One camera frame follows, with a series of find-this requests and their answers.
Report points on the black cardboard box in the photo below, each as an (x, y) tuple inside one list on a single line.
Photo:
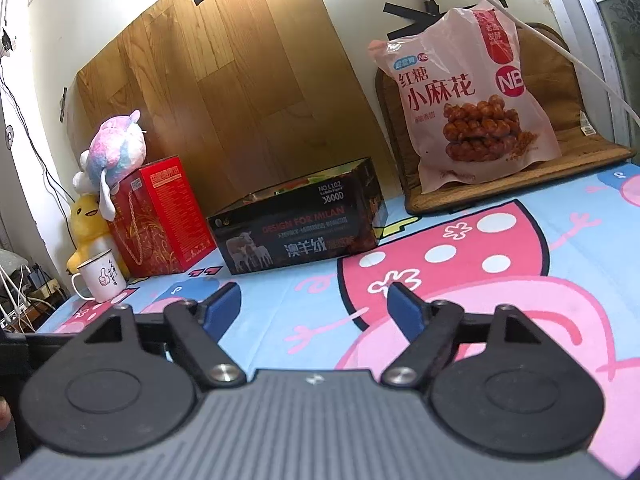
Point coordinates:
[(300, 230)]

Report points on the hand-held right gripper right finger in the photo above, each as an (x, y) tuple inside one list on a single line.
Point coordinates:
[(405, 312)]

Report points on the wooden board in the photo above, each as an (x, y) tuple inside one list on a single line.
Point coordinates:
[(225, 85)]

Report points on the printed cartoon blanket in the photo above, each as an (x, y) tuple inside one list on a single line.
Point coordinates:
[(500, 260)]

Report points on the white enamel mug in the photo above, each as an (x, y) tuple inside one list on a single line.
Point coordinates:
[(102, 276)]

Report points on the large pink snack bag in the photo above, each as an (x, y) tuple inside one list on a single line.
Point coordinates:
[(450, 85)]

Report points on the person's left hand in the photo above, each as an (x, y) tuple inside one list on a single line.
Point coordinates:
[(5, 414)]

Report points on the grey window frame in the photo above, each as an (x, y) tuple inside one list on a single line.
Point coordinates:
[(575, 5)]

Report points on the red gift box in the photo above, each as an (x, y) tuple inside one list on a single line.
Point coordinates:
[(160, 220)]

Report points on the brown seat cushion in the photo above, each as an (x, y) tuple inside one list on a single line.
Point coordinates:
[(550, 75)]

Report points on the power strip with chargers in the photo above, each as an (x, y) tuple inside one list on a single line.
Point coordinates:
[(44, 290)]

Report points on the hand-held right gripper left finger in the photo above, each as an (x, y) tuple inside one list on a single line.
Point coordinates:
[(220, 310)]

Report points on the pink and blue plush toy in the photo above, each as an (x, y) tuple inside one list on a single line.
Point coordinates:
[(117, 145)]

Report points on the yellow plush toy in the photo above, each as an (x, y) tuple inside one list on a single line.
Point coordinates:
[(87, 222)]

